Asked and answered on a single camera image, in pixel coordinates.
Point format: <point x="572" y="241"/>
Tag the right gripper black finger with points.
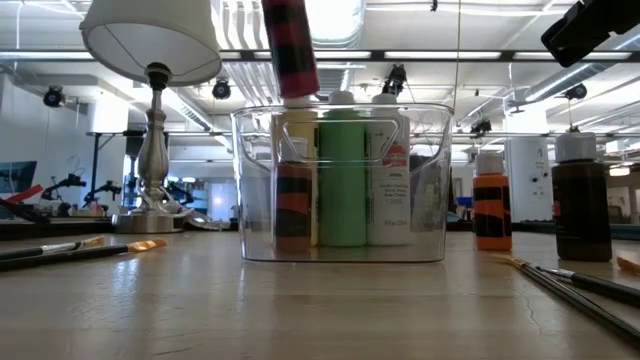
<point x="580" y="30"/>

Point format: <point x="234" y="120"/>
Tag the small bright orange paint bottle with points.
<point x="492" y="225"/>

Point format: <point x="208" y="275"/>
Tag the large white paint bottle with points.
<point x="390" y="210"/>

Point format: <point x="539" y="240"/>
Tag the large green paint bottle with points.
<point x="342" y="190"/>

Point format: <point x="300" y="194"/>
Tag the small magenta paint bottle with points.
<point x="292" y="50"/>

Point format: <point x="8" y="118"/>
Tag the large yellow paint bottle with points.
<point x="300" y="122"/>

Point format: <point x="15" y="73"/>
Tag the small burnt-orange paint bottle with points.
<point x="293" y="210"/>

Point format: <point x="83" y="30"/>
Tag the clear plastic bin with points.
<point x="250" y="250"/>

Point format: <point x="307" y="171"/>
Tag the black background robot arm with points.
<point x="75" y="180"/>
<point x="107" y="189"/>

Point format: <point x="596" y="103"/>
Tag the small dark brown paint bottle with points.
<point x="582" y="210"/>

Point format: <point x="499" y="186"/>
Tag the small silver paint bottle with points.
<point x="427" y="200"/>

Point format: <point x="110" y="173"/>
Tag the white cylindrical column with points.
<point x="527" y="175"/>

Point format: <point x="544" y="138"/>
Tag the thin paintbrush silver ferrule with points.
<point x="605" y="289"/>

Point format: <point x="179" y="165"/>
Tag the fan paintbrush orange bristles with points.
<point x="575" y="299"/>

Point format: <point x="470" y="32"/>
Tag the table lamp white shade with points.
<point x="150" y="35"/>

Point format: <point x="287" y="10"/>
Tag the paintbrush flat orange bristles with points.
<point x="100" y="251"/>

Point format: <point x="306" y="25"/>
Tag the dark background monitor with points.
<point x="17" y="175"/>

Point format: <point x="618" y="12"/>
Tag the red background bar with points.
<point x="20" y="195"/>

